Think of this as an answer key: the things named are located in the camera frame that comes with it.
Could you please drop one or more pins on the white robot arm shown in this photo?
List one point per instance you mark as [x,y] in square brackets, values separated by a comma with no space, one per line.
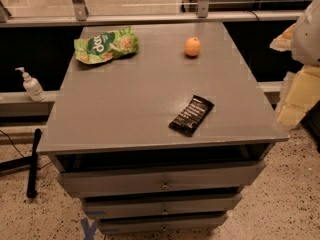
[306,36]

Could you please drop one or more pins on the black stand leg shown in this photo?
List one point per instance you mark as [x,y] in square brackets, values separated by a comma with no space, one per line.
[30,161]

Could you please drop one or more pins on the bottom grey drawer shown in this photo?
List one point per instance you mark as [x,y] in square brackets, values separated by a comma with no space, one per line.
[161,222]

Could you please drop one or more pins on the middle grey drawer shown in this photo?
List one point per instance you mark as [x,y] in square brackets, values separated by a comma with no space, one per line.
[163,206]

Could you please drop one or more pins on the white pump lotion bottle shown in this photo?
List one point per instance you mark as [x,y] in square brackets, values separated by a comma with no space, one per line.
[32,86]

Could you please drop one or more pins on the grey drawer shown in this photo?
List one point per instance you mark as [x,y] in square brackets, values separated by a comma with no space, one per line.
[163,206]
[161,222]
[113,183]

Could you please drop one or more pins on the grey metal railing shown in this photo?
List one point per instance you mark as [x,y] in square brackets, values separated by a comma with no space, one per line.
[37,13]

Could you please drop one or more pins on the green chip bag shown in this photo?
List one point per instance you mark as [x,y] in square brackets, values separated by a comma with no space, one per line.
[106,46]

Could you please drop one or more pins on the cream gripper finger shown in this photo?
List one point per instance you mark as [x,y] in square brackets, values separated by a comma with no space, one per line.
[284,41]
[299,93]

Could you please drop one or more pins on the top grey drawer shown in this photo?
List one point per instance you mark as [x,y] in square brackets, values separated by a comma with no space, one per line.
[113,183]

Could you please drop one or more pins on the orange fruit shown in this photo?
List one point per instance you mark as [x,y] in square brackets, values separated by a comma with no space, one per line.
[192,47]

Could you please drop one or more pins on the grey drawer cabinet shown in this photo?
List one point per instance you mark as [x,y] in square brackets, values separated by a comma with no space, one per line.
[116,116]

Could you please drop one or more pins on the black rxbar chocolate wrapper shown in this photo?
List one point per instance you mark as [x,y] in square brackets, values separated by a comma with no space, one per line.
[189,119]

